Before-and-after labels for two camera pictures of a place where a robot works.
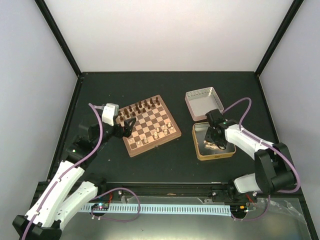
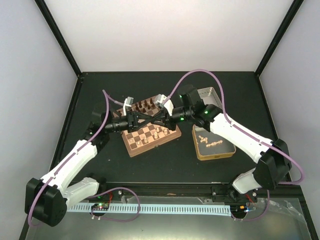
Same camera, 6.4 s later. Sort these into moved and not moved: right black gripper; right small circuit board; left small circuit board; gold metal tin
Moved: right black gripper
Not moved: left small circuit board; right small circuit board; gold metal tin
